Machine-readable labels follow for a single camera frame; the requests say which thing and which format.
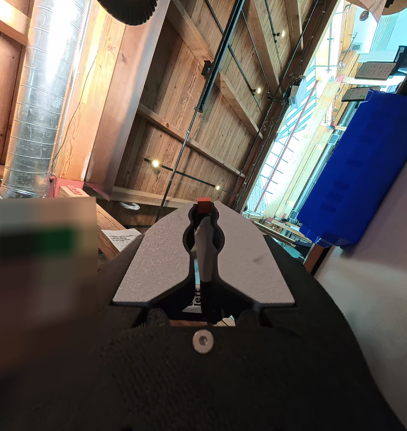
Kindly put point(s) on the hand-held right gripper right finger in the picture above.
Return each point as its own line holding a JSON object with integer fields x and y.
{"x": 254, "y": 262}

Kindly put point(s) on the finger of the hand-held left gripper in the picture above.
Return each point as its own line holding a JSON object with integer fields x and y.
{"x": 205, "y": 249}

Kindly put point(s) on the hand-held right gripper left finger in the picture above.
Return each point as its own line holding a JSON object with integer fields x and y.
{"x": 156, "y": 259}

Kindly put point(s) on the small red cube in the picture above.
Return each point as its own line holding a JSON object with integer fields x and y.
{"x": 203, "y": 203}

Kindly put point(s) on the white paper notice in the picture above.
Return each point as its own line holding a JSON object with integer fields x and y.
{"x": 121, "y": 237}

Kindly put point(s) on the blue storage bin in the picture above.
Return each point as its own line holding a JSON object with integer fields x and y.
{"x": 358, "y": 175}

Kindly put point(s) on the grey panel on pole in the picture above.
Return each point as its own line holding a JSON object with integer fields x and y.
{"x": 355, "y": 94}
{"x": 375, "y": 70}

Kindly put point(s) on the silver ventilation duct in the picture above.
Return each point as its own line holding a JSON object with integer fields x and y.
{"x": 38, "y": 101}

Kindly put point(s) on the black flexible duct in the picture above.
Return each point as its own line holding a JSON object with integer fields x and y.
{"x": 129, "y": 11}

